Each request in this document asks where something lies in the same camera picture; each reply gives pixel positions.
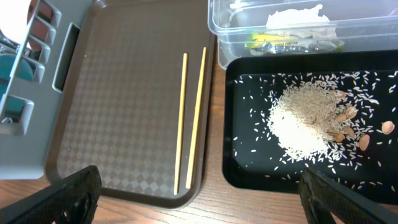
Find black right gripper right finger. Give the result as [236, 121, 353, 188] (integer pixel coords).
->
[298, 169, 397, 223]

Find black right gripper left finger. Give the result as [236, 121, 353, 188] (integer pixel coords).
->
[1, 166, 102, 223]

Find wooden chopstick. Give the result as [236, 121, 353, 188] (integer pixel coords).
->
[174, 53, 188, 195]
[185, 47, 206, 189]

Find white wrapper waste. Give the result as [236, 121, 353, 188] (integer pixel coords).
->
[266, 4, 337, 39]

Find white pink bowl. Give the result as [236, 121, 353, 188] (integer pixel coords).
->
[0, 0, 31, 44]

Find black waste tray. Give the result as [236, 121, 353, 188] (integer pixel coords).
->
[223, 50, 397, 205]

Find grey dishwasher rack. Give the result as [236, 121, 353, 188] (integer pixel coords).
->
[1, 0, 92, 180]

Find food scraps pile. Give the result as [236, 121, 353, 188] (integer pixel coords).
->
[233, 70, 398, 192]

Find dark brown serving tray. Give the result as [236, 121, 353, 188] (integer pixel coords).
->
[45, 0, 215, 210]

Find clear plastic bin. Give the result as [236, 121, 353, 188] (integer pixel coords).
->
[208, 0, 397, 68]

